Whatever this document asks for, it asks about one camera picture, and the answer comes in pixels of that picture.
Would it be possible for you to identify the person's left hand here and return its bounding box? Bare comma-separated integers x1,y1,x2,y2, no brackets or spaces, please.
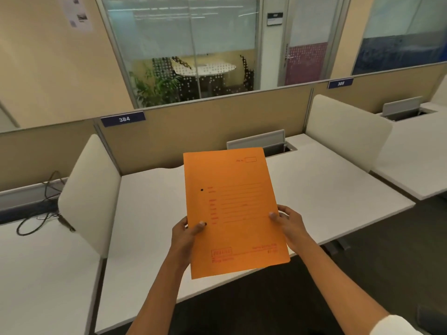
167,216,207,273

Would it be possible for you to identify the person's right hand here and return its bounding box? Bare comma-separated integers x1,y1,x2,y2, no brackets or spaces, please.
269,205,313,255

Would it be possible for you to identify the orange paper folder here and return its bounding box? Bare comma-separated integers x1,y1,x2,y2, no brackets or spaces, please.
183,147,291,280

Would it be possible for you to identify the person's left forearm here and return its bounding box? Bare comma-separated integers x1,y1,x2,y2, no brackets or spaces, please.
125,256,191,335

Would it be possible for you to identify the person's right forearm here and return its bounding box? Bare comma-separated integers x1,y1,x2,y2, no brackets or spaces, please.
297,240,390,335

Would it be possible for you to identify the white desk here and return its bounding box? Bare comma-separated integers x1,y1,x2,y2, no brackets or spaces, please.
0,216,102,335
94,133,416,334
372,102,447,201

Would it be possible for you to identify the grey desk power box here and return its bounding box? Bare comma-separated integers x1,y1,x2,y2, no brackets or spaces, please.
379,96,437,122
226,128,298,158

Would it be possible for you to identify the beige partition panel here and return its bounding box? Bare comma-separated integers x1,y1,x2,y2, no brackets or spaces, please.
312,62,447,115
0,118,98,192
93,83,314,177

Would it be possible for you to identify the white right shirt sleeve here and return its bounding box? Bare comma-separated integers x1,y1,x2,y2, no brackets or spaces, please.
369,314,425,335

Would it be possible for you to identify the dark blue number plate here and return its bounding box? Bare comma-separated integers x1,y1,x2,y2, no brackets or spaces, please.
327,77,354,90
100,110,146,128

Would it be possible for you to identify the green potted plant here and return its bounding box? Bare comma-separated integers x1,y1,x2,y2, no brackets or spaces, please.
129,64,182,108

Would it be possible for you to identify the glass office door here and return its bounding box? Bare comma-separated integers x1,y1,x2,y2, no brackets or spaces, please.
278,0,351,87

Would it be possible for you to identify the glass office window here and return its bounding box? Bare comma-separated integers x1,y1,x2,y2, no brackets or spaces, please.
94,0,263,109

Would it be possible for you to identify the tinted glass window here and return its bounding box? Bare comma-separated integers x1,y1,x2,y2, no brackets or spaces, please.
351,0,447,76

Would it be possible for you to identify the black cable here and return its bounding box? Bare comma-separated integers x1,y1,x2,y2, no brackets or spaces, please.
15,170,76,237

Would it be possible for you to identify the grey cable tray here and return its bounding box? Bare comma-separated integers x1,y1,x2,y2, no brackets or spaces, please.
0,177,68,226

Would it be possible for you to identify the paper wall poster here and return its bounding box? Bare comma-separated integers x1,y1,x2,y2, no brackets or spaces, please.
57,0,94,33

